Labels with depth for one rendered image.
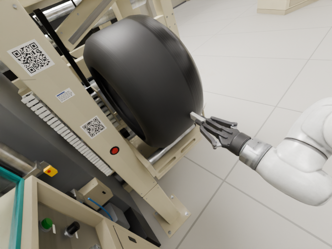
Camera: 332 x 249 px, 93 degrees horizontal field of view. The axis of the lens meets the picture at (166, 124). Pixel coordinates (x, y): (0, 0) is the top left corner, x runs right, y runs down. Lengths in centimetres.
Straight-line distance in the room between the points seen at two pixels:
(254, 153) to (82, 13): 98
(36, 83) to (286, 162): 74
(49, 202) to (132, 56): 54
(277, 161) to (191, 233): 122
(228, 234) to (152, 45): 143
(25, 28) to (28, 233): 50
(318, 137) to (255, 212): 119
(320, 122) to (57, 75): 74
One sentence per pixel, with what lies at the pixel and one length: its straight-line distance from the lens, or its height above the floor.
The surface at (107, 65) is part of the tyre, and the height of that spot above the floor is 141.
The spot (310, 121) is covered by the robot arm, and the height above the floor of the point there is 118.
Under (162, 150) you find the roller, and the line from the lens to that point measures 85.
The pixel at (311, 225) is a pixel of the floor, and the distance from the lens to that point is 169.
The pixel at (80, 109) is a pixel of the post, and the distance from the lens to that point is 67.
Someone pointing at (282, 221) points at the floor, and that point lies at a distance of 165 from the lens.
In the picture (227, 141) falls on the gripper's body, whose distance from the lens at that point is 56.
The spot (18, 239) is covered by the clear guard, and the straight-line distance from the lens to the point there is 49.
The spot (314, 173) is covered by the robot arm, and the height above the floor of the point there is 112.
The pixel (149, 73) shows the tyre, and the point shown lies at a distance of 54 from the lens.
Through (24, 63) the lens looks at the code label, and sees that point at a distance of 62.
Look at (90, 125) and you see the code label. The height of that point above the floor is 123.
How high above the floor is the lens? 155
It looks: 40 degrees down
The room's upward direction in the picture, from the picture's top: 24 degrees counter-clockwise
